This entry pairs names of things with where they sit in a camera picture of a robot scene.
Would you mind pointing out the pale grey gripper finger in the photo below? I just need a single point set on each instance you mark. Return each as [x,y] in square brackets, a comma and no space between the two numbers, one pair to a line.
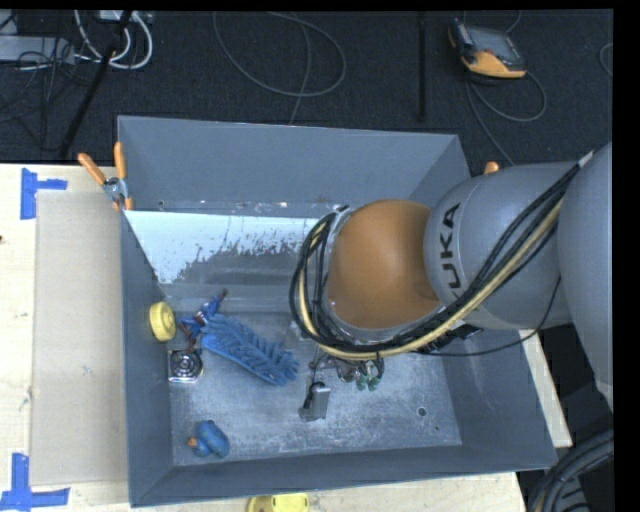
[306,411]
[321,402]

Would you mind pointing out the blue scrub brush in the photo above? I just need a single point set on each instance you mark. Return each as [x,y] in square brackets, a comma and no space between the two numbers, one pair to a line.
[250,350]

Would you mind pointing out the blue toy duck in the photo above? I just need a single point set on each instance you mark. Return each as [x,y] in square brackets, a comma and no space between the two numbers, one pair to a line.
[212,440]

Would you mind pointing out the silver square spiral box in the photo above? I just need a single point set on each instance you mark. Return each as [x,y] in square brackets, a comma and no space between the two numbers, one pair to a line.
[185,365]

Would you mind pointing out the blue and red toy figure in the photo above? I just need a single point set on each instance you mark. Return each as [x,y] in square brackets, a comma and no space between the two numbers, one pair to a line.
[200,316]

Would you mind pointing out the yellow round wheel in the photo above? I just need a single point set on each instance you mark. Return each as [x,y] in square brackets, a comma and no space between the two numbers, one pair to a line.
[161,321]

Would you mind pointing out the grey metal bin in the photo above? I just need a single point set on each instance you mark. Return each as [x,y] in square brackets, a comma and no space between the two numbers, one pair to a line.
[280,165]

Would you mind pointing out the pale wood flat board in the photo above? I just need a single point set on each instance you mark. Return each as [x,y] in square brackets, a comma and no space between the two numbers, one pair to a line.
[75,325]

